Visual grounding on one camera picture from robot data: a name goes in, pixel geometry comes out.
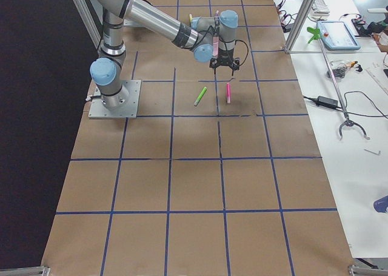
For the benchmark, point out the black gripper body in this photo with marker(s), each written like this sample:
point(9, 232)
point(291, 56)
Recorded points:
point(224, 61)

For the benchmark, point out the pink pen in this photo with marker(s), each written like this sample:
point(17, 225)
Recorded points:
point(228, 93)

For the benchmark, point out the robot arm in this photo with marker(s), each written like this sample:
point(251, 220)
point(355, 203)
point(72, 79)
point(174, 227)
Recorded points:
point(211, 39)

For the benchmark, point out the green pen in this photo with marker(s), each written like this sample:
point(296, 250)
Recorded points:
point(200, 96)

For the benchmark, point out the green plastic tool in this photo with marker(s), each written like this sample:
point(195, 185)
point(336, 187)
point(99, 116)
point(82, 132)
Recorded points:
point(316, 35)

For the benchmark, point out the black power adapter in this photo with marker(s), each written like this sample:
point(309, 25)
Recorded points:
point(327, 102)

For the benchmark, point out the teach pendant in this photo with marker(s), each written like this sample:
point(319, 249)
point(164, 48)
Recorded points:
point(336, 35)

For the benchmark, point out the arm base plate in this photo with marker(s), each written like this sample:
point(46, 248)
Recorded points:
point(122, 105)

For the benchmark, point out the aluminium frame post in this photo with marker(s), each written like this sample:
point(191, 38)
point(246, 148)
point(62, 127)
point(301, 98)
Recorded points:
point(300, 19)

